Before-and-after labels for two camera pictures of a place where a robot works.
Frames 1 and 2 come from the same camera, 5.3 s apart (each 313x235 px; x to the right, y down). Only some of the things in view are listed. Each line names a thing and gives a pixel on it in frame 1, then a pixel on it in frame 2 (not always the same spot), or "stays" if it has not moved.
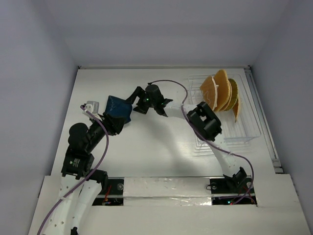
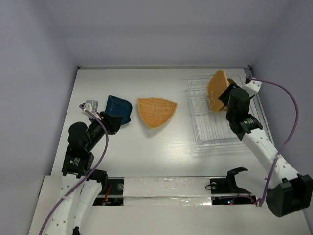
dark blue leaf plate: (120, 107) stays
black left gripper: (113, 124) stays
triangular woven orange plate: (209, 89) to (156, 111)
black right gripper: (143, 103) to (225, 93)
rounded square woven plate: (223, 95) stays
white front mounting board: (182, 205) stays
